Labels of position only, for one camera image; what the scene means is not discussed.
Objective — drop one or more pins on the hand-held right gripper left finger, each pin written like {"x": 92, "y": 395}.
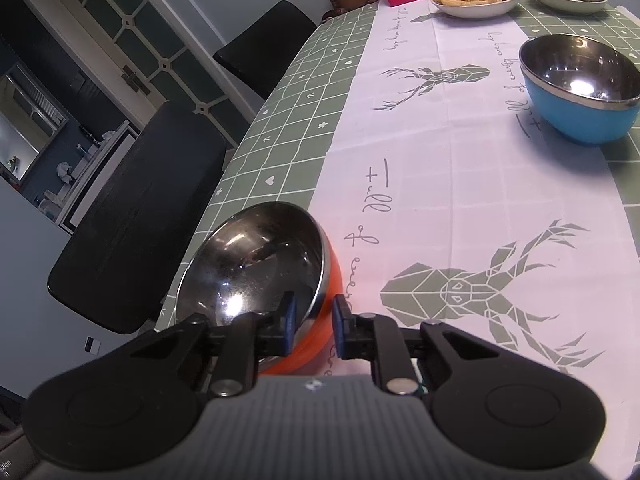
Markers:
{"x": 287, "y": 322}

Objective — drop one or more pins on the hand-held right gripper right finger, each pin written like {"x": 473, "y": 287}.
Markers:
{"x": 340, "y": 327}

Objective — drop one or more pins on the orange steel-lined bowl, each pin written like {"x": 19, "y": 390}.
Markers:
{"x": 250, "y": 270}

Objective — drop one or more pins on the blue steel-lined bowl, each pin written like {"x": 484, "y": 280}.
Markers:
{"x": 580, "y": 120}

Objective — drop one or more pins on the small white card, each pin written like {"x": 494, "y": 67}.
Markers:
{"x": 93, "y": 344}

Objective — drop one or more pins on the white deer-print table runner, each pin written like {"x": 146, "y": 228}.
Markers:
{"x": 450, "y": 185}

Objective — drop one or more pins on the black wooden chair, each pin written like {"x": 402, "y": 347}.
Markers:
{"x": 265, "y": 45}
{"x": 140, "y": 210}

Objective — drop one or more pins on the white side cabinet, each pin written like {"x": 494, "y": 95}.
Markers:
{"x": 95, "y": 175}

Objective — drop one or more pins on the white glass-paned door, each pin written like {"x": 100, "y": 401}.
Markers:
{"x": 150, "y": 35}

